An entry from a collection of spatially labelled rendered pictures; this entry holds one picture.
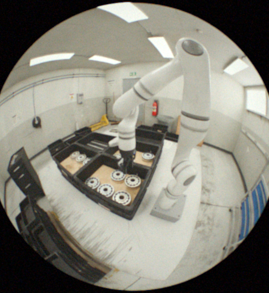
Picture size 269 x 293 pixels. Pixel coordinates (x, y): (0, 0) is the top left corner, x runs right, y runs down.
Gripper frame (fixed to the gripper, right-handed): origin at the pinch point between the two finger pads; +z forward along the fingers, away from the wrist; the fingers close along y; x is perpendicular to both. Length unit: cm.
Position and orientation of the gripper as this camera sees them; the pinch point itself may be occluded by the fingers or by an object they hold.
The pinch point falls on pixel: (127, 168)
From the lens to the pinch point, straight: 52.5
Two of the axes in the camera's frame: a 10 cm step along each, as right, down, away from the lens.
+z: -0.1, 8.5, 5.2
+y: 5.0, -4.5, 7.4
